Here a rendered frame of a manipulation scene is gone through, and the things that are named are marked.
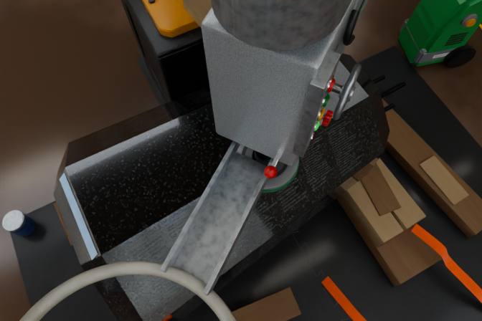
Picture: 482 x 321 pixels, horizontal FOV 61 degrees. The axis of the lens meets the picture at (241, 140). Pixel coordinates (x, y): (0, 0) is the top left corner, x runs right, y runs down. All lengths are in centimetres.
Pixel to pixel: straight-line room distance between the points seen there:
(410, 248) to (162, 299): 119
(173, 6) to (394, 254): 147
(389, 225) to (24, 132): 199
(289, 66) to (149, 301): 99
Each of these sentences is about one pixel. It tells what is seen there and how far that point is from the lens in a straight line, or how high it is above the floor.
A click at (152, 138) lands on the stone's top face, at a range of 143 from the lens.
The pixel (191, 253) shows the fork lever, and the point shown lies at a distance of 102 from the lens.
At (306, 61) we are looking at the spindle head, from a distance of 68.
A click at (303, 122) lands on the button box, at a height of 137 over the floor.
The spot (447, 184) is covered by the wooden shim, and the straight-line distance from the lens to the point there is 230.
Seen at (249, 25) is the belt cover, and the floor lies 160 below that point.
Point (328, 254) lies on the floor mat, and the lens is 212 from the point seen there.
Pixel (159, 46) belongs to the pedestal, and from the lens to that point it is 173.
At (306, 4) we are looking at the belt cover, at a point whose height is 165.
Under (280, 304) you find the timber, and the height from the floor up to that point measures 14.
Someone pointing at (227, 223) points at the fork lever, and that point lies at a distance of 104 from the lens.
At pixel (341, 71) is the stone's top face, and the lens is 158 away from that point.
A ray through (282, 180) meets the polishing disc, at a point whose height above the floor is 86.
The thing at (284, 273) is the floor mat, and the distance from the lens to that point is 207.
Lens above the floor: 206
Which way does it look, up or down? 64 degrees down
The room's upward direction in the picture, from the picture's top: 1 degrees counter-clockwise
